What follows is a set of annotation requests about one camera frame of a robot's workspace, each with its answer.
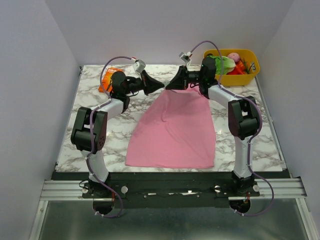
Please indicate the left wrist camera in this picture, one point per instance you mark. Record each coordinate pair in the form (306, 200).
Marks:
(139, 65)

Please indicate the round colourful brooch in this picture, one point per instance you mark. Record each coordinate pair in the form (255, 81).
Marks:
(166, 82)

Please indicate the yellow plastic bin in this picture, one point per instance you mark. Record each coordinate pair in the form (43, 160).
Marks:
(247, 57)

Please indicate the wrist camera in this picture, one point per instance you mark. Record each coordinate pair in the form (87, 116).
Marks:
(186, 58)
(139, 65)

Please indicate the black base frame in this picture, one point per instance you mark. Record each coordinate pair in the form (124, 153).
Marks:
(126, 189)

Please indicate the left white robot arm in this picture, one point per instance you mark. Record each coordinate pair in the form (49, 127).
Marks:
(90, 127)

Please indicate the red toy pepper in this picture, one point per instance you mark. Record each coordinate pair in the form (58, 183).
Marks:
(236, 71)

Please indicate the pink t-shirt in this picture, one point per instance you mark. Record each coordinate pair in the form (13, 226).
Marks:
(176, 132)

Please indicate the orange razor box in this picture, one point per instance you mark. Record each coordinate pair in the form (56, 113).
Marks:
(106, 80)

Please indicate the aluminium rail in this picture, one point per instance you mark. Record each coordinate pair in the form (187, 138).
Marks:
(69, 190)

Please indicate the green toy lettuce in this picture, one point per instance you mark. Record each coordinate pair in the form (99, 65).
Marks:
(223, 64)

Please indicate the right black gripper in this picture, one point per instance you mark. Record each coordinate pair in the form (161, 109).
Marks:
(185, 77)

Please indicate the orange toy carrot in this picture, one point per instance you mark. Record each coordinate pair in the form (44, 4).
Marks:
(241, 65)

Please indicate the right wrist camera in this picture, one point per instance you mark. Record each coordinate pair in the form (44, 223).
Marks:
(186, 58)

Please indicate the pink toy ball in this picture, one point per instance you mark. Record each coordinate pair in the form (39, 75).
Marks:
(234, 56)

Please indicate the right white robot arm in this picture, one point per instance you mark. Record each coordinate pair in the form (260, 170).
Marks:
(243, 115)

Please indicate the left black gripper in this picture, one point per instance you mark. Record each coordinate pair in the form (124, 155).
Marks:
(149, 84)

